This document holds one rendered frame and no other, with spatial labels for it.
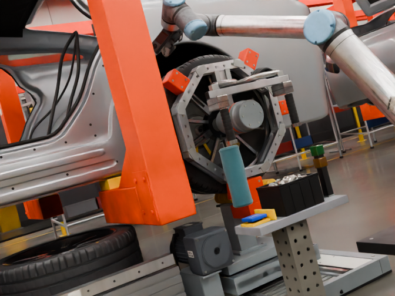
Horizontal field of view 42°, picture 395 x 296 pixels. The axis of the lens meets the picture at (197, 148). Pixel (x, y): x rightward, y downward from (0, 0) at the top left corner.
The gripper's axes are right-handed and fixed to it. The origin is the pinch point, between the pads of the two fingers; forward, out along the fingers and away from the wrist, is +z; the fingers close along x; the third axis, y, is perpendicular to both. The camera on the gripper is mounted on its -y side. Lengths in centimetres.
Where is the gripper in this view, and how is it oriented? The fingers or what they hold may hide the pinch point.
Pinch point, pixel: (164, 55)
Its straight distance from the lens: 244.4
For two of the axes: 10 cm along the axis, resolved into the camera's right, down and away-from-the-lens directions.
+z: -1.3, 4.7, 8.7
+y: 6.6, -6.1, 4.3
